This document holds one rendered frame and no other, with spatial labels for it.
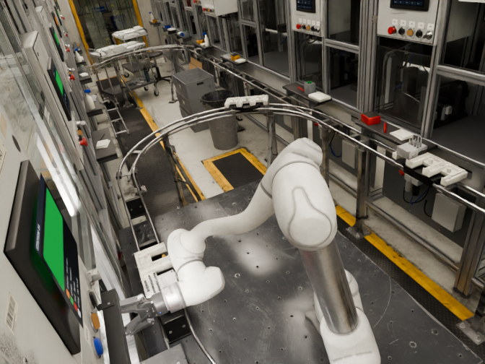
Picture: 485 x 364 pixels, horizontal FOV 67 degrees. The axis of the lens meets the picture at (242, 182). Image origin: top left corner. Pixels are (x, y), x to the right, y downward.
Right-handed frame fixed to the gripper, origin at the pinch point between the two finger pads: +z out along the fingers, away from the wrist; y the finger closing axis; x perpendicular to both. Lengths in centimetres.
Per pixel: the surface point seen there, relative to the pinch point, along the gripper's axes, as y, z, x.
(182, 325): -25.5, -22.9, -8.5
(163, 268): -14.6, -23.2, -31.8
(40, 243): 69, -10, 48
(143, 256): -13.5, -16.8, -43.3
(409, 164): -15, -163, -36
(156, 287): -7.9, -18.3, -15.7
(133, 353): -9.6, -5.2, 6.4
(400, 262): -100, -172, -41
